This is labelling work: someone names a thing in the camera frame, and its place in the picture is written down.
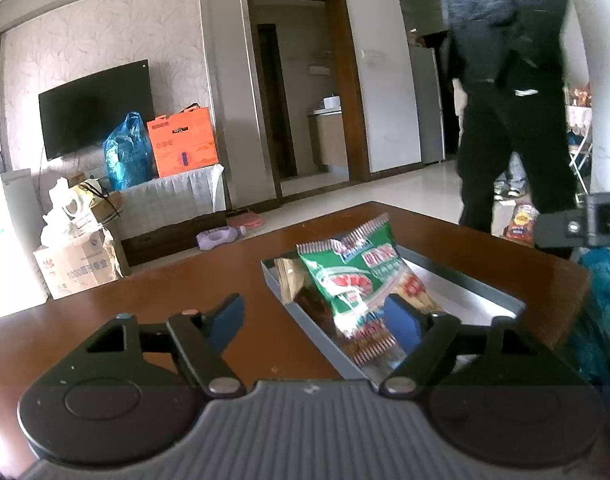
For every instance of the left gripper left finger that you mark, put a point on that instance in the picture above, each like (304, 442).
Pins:
(201, 339)

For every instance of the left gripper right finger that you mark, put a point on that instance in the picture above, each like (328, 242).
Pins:
(426, 341)

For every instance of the green chips bag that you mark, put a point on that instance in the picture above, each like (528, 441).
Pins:
(355, 275)

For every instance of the yellow nut snack bag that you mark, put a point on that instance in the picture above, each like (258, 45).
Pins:
(292, 276)

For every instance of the box of snacks on floor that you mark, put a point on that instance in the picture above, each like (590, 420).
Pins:
(520, 228)

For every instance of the purple detergent bottle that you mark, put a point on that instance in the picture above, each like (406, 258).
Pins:
(208, 240)

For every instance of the person in blue jeans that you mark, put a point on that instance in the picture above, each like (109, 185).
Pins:
(512, 182)

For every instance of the white cloth covered cabinet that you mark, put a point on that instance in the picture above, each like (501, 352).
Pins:
(162, 202)

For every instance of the brown cardboard box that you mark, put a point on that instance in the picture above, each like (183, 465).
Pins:
(92, 260)

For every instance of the small box with tape rolls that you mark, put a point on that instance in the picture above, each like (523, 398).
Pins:
(78, 211)

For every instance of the blue plastic bag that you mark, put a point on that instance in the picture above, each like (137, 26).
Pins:
(128, 154)

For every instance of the orange cardboard box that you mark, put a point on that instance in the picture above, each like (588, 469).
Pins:
(182, 142)

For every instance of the white chest freezer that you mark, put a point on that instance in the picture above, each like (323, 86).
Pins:
(21, 283)

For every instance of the person in white hoodie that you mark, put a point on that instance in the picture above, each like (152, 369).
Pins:
(507, 56)

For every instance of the black wall television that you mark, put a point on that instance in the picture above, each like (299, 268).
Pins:
(84, 112)

